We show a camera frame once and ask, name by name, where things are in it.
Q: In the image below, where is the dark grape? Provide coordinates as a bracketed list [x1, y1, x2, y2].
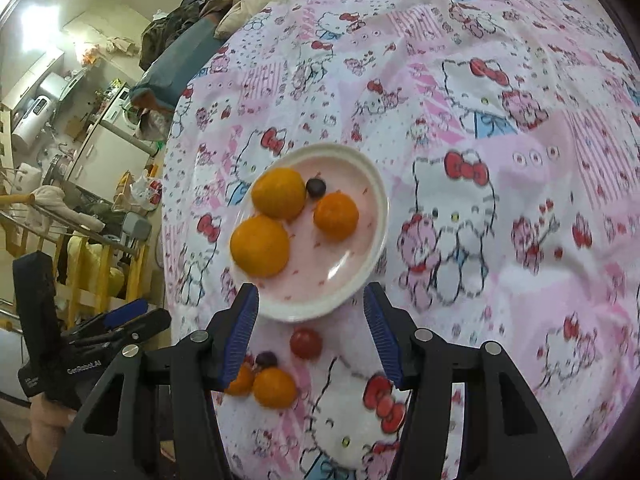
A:
[255, 351, 278, 370]
[306, 178, 326, 200]

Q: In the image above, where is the red cherry tomato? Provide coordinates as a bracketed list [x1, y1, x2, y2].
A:
[290, 327, 323, 361]

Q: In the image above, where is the large orange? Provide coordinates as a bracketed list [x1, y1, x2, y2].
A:
[230, 214, 290, 278]
[250, 167, 306, 221]

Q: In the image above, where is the small mandarin orange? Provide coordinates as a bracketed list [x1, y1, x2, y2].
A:
[314, 192, 359, 242]

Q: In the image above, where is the person's hand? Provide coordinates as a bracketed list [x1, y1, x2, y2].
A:
[26, 393, 77, 476]

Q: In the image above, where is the yellow wooden rack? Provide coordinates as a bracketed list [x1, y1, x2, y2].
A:
[1, 194, 149, 327]

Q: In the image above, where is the white red plastic bag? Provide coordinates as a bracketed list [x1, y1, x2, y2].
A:
[112, 171, 163, 216]

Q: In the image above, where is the white pink plate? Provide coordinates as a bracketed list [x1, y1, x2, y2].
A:
[230, 143, 388, 323]

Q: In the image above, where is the white washing machine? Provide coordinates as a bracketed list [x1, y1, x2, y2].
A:
[98, 84, 157, 156]

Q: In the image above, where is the white water heater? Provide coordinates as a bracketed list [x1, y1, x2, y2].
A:
[12, 96, 54, 155]

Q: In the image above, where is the pile of dark clothes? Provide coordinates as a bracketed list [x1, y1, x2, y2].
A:
[139, 0, 239, 70]

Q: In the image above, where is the Hello Kitty pink bedsheet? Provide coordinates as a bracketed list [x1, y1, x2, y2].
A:
[162, 0, 639, 471]

